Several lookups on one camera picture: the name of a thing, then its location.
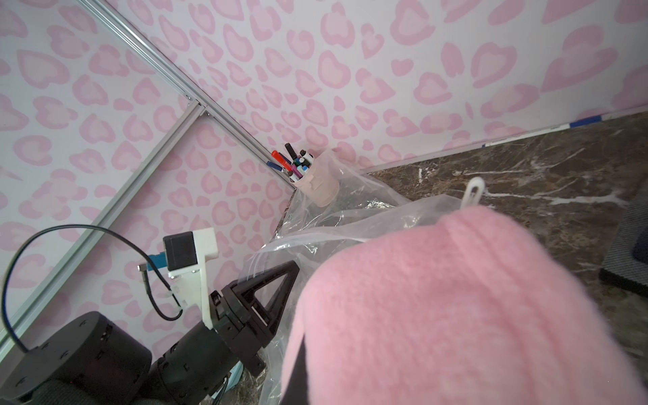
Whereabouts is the pink blanket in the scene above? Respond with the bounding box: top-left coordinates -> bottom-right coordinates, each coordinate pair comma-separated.
281,206 -> 647,404

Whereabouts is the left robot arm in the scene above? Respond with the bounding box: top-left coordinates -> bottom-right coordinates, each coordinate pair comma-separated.
1,261 -> 300,404

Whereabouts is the pink pen cup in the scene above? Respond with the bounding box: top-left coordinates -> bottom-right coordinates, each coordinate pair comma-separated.
295,160 -> 339,208

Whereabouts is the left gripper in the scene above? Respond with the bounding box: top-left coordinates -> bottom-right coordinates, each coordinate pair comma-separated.
209,261 -> 300,377

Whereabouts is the dark blanket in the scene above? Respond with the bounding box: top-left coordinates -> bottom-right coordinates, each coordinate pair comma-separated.
599,188 -> 647,298

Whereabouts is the black marker pen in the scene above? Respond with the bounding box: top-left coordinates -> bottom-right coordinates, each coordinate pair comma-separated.
285,143 -> 300,160

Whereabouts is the clear plastic vacuum bag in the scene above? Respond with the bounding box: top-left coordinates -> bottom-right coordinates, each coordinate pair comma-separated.
240,151 -> 462,404

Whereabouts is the white bag zipper slider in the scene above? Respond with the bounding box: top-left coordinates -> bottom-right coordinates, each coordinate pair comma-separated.
461,177 -> 486,209

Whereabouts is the blue marker pen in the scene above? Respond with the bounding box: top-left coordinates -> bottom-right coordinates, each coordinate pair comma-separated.
266,161 -> 284,172

